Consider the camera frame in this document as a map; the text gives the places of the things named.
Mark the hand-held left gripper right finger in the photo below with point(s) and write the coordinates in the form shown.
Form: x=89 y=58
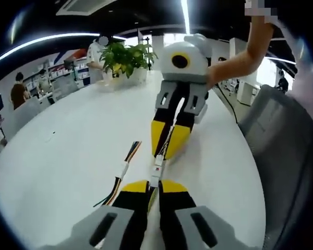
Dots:
x=177 y=208

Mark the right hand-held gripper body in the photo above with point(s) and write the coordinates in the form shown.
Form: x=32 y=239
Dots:
x=193 y=70

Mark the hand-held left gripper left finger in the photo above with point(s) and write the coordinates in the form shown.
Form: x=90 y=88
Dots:
x=130 y=208

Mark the white cabinet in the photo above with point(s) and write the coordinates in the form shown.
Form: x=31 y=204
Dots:
x=246 y=93

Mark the green potted plant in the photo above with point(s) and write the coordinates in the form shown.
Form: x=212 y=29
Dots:
x=122 y=60

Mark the grey office chair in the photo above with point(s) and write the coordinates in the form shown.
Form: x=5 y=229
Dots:
x=276 y=143

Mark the white storage shelves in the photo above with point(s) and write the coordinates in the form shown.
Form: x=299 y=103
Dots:
x=79 y=70

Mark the white mesh office chair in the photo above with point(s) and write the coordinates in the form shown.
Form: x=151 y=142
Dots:
x=65 y=87
x=27 y=110

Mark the person's light shirt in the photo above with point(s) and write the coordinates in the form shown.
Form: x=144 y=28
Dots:
x=306 y=73

